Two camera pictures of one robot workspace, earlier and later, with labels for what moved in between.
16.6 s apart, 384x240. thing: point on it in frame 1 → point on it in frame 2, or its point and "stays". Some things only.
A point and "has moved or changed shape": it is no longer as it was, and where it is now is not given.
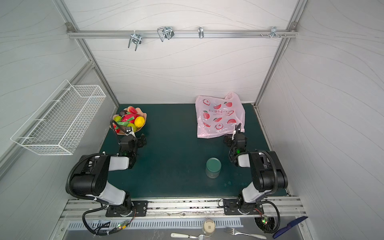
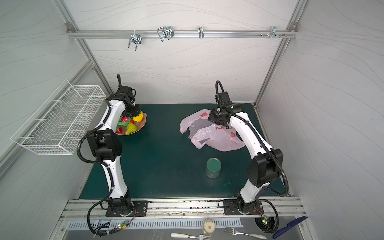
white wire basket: (58, 126) stays
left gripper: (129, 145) → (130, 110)
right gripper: (237, 133) → (216, 118)
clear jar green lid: (213, 168) stays
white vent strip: (151, 224) stays
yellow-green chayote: (134, 128) stays
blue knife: (289, 226) stays
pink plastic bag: (217, 116) has moved or changed shape
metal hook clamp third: (200, 30) stays
